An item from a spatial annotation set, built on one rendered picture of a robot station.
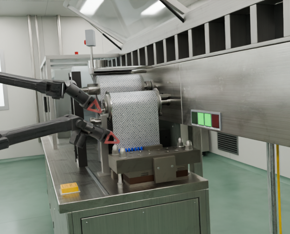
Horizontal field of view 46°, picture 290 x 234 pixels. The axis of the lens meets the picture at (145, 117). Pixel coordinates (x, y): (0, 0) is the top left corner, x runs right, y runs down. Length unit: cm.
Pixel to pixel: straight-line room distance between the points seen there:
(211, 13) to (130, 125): 65
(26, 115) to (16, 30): 165
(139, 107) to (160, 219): 54
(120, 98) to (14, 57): 563
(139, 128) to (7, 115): 565
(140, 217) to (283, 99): 79
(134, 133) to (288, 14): 94
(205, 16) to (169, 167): 66
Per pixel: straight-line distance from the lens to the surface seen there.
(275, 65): 109
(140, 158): 151
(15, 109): 718
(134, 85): 192
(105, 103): 167
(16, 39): 724
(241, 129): 124
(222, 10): 134
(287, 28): 107
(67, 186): 156
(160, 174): 153
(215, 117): 138
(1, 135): 141
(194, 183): 157
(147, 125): 171
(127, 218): 150
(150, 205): 151
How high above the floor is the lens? 134
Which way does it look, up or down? 5 degrees down
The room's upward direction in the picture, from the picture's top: 3 degrees counter-clockwise
